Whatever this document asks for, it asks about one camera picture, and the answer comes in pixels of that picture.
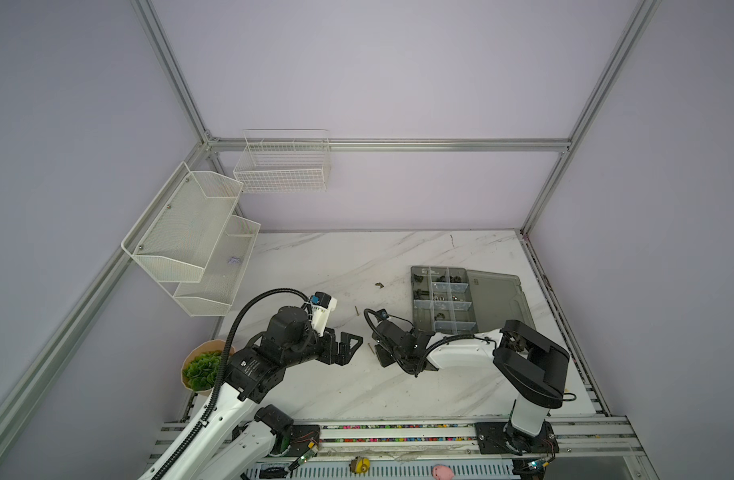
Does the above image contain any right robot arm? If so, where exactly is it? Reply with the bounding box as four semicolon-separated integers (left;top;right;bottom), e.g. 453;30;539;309
364;309;570;455

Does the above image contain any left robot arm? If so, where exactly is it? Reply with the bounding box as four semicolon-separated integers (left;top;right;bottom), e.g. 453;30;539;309
142;288;363;479

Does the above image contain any grey plastic organizer box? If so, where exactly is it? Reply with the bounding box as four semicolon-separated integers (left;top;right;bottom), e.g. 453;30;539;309
410;266;535;335

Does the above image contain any yellow small object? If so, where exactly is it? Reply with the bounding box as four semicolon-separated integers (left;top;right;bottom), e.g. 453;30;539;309
349;457;371;475

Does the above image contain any lower white mesh shelf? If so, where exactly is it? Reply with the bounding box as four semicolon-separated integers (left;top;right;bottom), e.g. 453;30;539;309
174;215;261;317

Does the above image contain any white mesh shelf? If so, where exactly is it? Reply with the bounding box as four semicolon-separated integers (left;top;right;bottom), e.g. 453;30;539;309
121;164;243;283
174;215;261;317

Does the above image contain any pink small object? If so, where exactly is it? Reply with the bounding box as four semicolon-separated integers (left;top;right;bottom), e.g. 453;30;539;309
432;465;455;480

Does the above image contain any potted green plant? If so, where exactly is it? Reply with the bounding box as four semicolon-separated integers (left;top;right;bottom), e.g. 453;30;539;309
181;339;226;395

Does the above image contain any upper white mesh shelf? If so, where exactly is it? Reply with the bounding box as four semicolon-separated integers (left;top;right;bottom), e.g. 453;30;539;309
121;164;243;283

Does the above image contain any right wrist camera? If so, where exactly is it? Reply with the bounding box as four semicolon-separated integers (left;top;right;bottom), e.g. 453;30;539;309
374;309;391;322

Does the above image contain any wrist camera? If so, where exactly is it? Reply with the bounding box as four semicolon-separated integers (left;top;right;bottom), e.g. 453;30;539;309
374;309;391;322
310;292;337;337

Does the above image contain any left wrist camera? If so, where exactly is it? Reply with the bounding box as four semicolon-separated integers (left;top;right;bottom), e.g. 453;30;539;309
310;292;337;337

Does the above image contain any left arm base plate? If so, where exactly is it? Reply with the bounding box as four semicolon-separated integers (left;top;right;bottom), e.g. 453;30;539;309
269;424;321;457

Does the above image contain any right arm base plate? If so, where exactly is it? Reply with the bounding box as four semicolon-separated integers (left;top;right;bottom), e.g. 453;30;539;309
474;421;559;456

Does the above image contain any white wire basket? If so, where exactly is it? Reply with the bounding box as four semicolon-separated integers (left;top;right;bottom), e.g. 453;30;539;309
233;129;331;194

